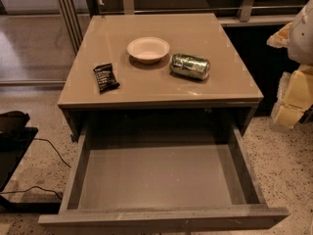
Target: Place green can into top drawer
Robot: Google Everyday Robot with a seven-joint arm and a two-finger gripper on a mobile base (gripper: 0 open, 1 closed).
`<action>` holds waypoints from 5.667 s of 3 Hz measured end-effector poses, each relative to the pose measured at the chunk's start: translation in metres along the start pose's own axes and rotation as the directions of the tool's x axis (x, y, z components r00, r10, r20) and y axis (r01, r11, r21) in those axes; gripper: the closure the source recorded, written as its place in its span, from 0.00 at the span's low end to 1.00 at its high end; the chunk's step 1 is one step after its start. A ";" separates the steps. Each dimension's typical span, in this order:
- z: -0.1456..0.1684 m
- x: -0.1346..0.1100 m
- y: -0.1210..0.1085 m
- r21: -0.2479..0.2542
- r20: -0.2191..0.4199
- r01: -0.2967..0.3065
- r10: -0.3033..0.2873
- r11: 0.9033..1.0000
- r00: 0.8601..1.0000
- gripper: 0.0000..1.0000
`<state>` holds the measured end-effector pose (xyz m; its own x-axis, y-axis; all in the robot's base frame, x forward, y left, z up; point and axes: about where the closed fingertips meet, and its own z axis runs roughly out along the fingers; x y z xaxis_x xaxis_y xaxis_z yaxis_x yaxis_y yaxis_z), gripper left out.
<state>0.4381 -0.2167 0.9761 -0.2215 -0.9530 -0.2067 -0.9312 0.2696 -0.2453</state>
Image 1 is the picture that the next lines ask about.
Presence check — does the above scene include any grey drawer cabinet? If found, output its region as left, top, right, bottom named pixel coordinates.
left=58, top=14, right=262, bottom=137

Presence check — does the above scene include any black furniture at left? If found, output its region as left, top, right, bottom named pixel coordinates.
left=0, top=111, right=61, bottom=213

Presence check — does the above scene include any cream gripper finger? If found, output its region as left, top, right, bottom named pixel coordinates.
left=266, top=23, right=291, bottom=48
left=273, top=65, right=313, bottom=128

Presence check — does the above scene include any open grey top drawer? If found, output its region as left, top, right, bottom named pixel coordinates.
left=39, top=123, right=289, bottom=235

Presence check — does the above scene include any white paper bowl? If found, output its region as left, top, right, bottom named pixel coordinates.
left=127, top=37, right=170, bottom=64

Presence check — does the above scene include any black snack bar wrapper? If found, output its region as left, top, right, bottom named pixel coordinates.
left=93, top=64, right=119, bottom=93

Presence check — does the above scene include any green soda can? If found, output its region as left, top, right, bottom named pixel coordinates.
left=169, top=53, right=210, bottom=80

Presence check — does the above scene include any black cable on floor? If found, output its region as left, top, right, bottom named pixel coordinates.
left=0, top=137, right=72, bottom=201

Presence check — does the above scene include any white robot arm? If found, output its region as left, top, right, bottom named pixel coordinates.
left=267, top=0, right=313, bottom=131

